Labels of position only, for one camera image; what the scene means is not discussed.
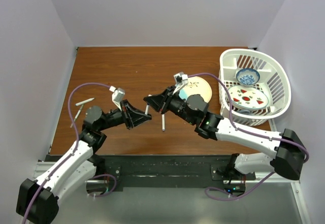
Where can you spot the cream and blue plate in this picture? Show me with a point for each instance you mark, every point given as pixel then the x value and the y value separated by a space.
pixel 197 85

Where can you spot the white plastic basket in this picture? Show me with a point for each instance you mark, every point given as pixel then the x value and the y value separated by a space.
pixel 273 83

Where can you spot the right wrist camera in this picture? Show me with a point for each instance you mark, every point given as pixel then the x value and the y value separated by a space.
pixel 181 80

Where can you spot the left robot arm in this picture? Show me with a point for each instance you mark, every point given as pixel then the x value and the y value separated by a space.
pixel 39 199

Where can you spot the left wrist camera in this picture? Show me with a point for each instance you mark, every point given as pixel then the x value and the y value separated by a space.
pixel 117 97

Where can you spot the thin green white pen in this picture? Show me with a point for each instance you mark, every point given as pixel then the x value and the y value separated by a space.
pixel 77 115

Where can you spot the white marker with purple ink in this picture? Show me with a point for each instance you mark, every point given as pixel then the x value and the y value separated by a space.
pixel 163 121

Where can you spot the white marker green tip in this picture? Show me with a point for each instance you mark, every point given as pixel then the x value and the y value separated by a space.
pixel 84 102

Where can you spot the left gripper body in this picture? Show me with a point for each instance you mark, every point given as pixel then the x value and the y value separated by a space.
pixel 112 118

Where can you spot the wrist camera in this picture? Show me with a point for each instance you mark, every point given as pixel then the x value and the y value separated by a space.
pixel 117 97
pixel 181 80

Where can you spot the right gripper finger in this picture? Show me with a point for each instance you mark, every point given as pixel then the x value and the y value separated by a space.
pixel 165 95
pixel 158 106

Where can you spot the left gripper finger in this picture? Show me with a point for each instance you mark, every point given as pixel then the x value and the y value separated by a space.
pixel 131 110
pixel 136 120

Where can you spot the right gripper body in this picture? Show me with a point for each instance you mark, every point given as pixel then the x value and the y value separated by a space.
pixel 175 105

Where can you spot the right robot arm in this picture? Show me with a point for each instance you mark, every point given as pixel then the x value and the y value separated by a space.
pixel 279 152

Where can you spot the watermelon pattern plate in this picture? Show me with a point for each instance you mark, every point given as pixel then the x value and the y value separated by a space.
pixel 245 97

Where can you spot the blue patterned bowl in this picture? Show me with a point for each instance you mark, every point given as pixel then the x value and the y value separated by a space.
pixel 248 76

